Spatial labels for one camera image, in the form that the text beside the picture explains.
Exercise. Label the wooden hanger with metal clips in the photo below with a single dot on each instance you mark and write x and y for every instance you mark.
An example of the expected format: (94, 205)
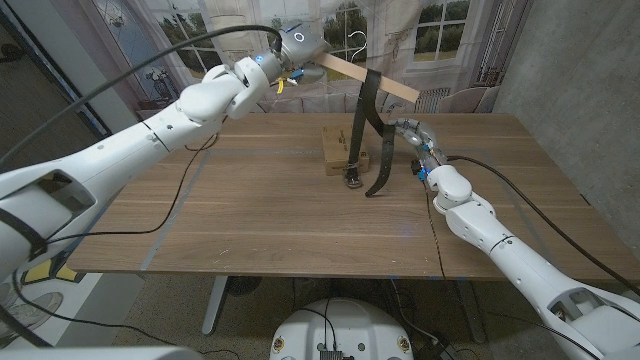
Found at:
(345, 68)

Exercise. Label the black power adapter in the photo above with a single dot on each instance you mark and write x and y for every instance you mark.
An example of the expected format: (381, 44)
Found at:
(436, 351)

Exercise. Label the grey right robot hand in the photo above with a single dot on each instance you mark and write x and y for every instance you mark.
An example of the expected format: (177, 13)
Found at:
(417, 134)

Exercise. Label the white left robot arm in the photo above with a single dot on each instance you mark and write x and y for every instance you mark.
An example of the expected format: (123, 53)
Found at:
(125, 150)

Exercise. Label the white table leg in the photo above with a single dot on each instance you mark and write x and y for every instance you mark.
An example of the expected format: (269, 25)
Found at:
(215, 305)

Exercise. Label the black round floor fan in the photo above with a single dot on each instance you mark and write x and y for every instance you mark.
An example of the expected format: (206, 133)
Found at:
(245, 285)

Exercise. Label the brown cardboard packing box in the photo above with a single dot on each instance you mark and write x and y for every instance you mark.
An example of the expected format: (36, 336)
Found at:
(336, 150)

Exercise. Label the grey table leg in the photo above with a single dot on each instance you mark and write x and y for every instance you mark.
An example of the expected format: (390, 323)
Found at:
(472, 310)

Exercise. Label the black leather belt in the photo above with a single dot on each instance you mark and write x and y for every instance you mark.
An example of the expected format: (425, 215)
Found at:
(369, 95)

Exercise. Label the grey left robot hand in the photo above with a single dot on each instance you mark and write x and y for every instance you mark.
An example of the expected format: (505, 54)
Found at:
(302, 47)

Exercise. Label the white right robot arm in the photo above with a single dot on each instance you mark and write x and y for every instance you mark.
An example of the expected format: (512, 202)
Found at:
(525, 260)

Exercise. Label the printed window backdrop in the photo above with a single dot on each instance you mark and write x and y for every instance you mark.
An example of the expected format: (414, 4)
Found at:
(435, 45)

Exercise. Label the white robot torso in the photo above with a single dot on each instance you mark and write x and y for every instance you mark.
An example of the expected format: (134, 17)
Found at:
(342, 330)

